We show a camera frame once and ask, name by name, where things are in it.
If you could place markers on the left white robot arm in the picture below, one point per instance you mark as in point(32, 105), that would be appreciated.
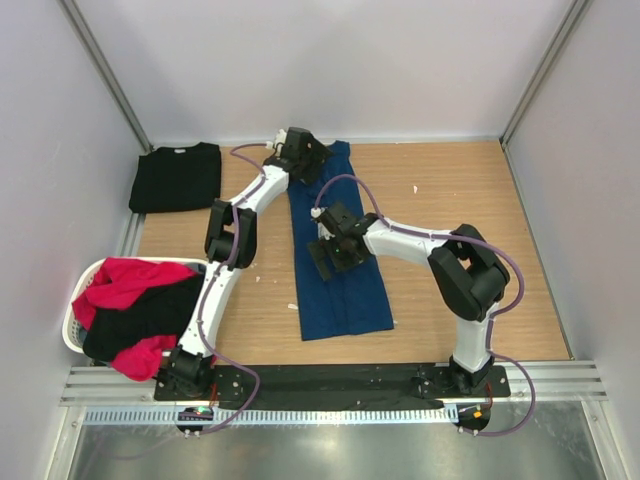
point(230, 247)

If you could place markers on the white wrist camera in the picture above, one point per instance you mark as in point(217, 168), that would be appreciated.
point(278, 141)
point(322, 231)

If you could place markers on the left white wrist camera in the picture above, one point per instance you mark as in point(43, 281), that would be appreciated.
point(278, 141)

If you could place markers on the folded black t-shirt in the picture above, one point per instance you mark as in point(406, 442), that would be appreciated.
point(177, 179)

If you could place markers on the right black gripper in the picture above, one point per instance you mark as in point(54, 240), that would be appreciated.
point(321, 248)

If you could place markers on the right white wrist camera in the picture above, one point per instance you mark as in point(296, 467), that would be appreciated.
point(322, 231)

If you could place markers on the right aluminium frame post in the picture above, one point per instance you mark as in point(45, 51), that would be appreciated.
point(569, 24)

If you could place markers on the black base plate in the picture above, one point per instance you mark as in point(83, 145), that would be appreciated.
point(334, 388)

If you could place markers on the blue printed t-shirt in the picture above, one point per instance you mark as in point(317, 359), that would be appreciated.
point(350, 303)

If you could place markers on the aluminium frame post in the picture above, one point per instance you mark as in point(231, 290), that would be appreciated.
point(100, 62)
point(569, 24)

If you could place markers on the red t-shirt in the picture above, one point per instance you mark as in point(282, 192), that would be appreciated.
point(139, 272)

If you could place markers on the slotted cable duct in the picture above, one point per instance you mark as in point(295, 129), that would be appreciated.
point(184, 416)

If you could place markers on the aluminium rail profile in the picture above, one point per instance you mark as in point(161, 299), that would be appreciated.
point(103, 386)

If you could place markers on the white laundry basket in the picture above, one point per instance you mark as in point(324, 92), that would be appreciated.
point(71, 326)

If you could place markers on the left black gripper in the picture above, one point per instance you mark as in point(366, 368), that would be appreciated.
point(319, 156)

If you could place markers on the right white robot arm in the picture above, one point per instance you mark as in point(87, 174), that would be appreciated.
point(470, 277)

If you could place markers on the left aluminium frame post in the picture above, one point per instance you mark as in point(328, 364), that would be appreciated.
point(100, 62)

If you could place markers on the black t-shirt in basket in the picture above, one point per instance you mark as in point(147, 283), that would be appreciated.
point(122, 319)

